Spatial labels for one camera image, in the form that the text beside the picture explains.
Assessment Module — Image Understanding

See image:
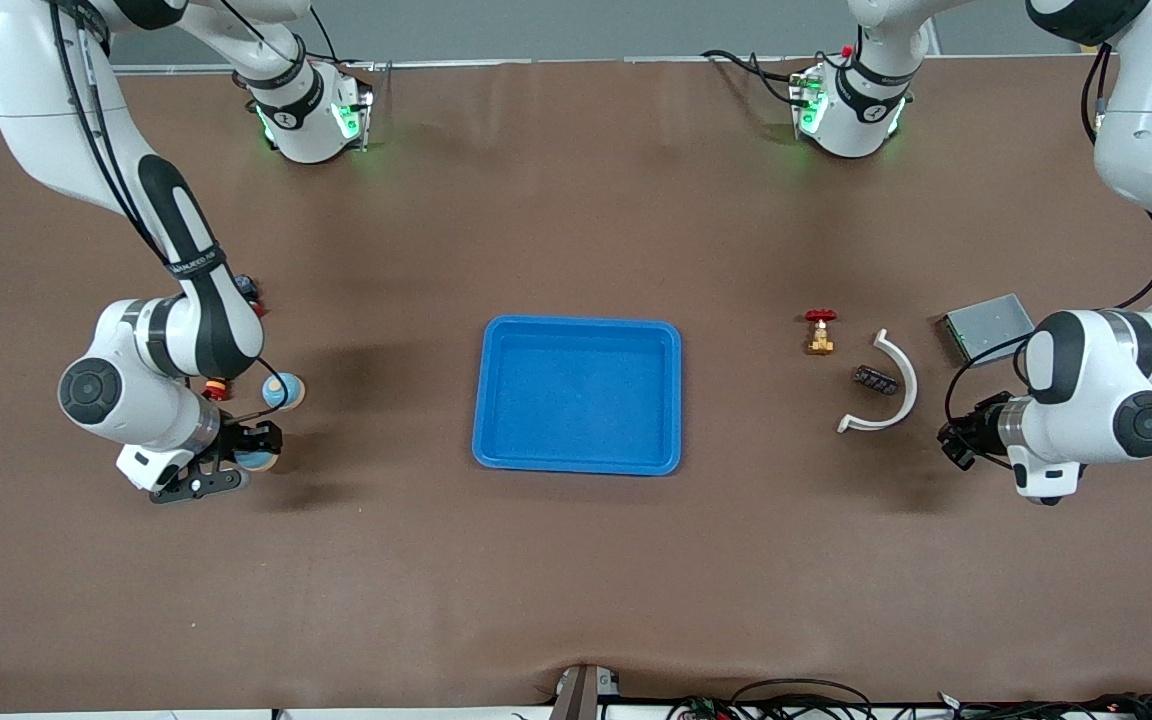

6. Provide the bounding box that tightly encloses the white curved plastic clip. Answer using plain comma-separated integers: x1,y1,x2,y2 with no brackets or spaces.
836,329,920,434

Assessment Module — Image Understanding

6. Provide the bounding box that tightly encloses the grey metal box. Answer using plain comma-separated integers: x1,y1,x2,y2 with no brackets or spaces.
939,293,1037,367

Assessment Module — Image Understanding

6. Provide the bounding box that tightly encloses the blue plastic tray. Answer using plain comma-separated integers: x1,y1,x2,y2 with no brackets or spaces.
472,316,683,476

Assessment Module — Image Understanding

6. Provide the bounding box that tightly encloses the black cable bundle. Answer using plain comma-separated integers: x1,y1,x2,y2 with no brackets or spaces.
936,692,1152,720

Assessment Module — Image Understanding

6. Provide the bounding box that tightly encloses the black looped cable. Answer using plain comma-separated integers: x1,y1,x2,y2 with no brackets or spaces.
731,679,874,720

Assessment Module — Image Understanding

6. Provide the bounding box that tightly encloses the coloured wire bundle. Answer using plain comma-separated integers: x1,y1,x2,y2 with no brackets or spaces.
666,695,737,720

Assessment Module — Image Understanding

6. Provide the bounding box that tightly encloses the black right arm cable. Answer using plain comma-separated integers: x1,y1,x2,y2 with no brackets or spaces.
48,0,172,266

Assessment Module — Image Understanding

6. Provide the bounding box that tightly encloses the black base cable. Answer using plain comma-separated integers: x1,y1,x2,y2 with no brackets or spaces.
306,0,377,71
701,48,812,111

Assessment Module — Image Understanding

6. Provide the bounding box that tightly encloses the grey metal mount bracket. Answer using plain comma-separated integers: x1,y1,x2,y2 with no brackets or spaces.
551,664,623,720

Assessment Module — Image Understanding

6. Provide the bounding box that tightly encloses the silver table edge rail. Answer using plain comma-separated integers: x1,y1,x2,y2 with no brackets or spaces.
86,52,1037,79

